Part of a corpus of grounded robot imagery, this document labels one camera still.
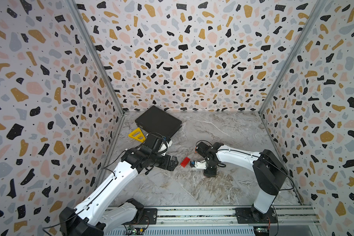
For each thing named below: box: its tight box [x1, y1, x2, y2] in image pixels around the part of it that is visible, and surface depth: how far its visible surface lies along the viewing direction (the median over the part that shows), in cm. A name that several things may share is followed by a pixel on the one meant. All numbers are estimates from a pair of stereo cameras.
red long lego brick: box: [179, 156, 191, 169], surface depth 94 cm
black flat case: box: [134, 105, 183, 139], surface depth 112 cm
